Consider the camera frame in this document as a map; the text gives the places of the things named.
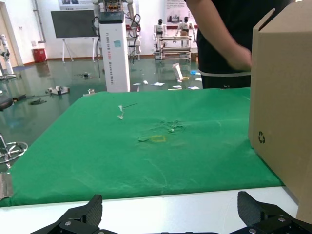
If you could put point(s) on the brown cardboard paper box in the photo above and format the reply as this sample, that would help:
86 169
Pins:
280 97

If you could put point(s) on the blue cloth item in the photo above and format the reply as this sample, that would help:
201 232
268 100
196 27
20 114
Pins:
195 72

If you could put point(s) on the robot torso with white arms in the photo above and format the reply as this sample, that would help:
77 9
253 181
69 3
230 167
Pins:
111 5

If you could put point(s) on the small white humanoid robot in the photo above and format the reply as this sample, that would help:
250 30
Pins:
159 28
183 25

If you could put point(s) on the red bin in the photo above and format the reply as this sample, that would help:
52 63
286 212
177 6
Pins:
39 55

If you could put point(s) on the dark screen on white stand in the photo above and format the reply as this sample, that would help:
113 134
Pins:
73 24

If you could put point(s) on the white carton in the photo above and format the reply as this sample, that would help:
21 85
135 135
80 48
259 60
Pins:
177 72

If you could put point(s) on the chrome stool base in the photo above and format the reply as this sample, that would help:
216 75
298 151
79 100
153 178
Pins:
14 148

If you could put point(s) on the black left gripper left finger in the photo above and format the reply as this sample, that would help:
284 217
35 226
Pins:
73 221

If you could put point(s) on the white grey device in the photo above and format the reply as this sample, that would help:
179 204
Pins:
58 89

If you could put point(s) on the green table cloth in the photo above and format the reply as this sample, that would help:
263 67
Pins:
97 151

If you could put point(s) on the person's right hand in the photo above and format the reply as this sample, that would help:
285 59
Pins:
241 58

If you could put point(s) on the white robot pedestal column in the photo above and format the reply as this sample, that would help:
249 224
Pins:
114 61

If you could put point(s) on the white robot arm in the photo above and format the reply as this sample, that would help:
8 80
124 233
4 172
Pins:
6 56

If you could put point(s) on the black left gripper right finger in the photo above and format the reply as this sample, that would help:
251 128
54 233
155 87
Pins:
268 219

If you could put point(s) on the grey metal table bracket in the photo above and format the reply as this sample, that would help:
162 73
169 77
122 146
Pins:
5 185

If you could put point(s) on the red and white wall poster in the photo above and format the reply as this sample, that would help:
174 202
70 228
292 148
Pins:
176 9

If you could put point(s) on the person's right forearm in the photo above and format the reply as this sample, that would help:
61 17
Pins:
214 36

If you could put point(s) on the wooden metal rack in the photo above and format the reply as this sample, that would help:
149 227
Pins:
174 50

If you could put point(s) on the person in black clothes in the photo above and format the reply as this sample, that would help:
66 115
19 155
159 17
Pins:
243 19

